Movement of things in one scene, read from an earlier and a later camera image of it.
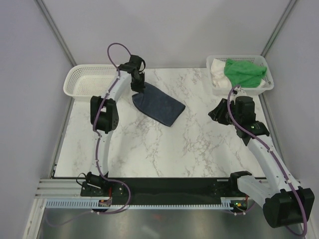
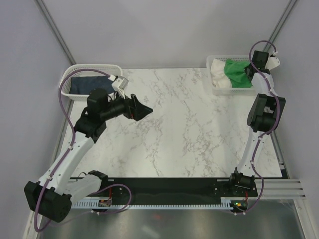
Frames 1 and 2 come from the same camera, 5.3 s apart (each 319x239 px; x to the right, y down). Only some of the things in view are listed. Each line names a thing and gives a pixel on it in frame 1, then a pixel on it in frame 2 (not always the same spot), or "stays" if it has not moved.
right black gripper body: x=223 y=115 to x=247 y=67
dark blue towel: x=156 y=104 to x=85 y=84
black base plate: x=162 y=190 stays
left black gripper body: x=139 y=84 to x=120 y=107
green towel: x=245 y=74 stays
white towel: x=218 y=76 stays
